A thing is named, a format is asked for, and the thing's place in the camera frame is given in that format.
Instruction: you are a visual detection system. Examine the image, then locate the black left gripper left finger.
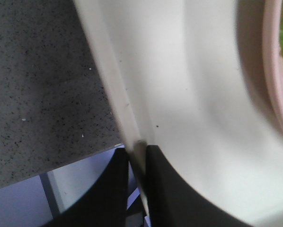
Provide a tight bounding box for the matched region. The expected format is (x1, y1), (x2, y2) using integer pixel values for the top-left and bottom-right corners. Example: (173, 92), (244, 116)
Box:
(44, 148), (129, 227)

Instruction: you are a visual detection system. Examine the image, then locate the cream bear serving tray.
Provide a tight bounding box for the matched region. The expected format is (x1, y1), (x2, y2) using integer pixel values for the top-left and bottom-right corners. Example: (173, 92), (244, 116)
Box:
(74, 0), (283, 227)

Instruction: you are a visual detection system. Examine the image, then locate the pink round plate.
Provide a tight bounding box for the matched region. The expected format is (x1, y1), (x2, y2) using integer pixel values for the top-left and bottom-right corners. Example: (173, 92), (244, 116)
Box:
(236, 0), (283, 137)

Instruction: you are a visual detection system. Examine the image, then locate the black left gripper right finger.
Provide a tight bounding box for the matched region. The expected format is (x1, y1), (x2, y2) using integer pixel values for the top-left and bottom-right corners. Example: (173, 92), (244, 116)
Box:
(145, 145), (248, 227)

